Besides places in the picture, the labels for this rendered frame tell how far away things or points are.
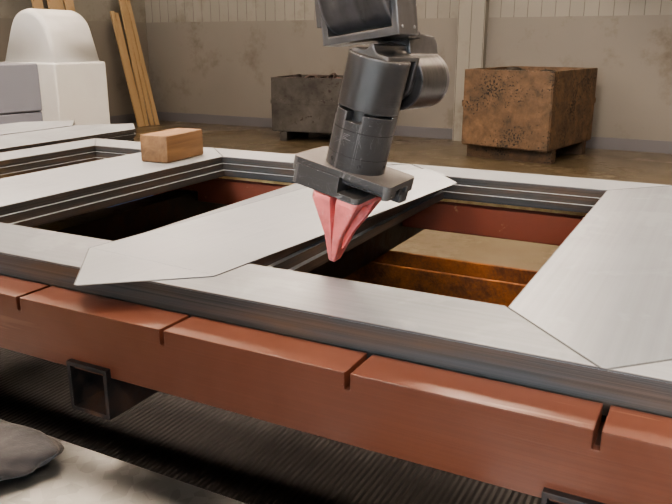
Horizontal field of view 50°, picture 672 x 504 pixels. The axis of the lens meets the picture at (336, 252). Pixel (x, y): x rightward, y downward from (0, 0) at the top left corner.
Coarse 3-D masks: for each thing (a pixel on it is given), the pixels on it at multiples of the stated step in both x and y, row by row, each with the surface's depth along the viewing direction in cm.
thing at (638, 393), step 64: (128, 192) 118; (448, 192) 119; (512, 192) 115; (576, 192) 111; (0, 256) 77; (320, 256) 84; (256, 320) 63; (320, 320) 60; (576, 384) 51; (640, 384) 49
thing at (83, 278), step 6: (78, 276) 69; (84, 276) 69; (90, 276) 69; (96, 276) 69; (102, 276) 69; (78, 282) 67; (84, 282) 67; (90, 282) 67; (96, 282) 67; (102, 282) 67; (108, 282) 67; (114, 282) 67; (120, 282) 67
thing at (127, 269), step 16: (96, 256) 75; (112, 256) 75; (128, 256) 75; (96, 272) 70; (112, 272) 70; (128, 272) 70; (144, 272) 70; (160, 272) 70; (176, 272) 70; (192, 272) 70
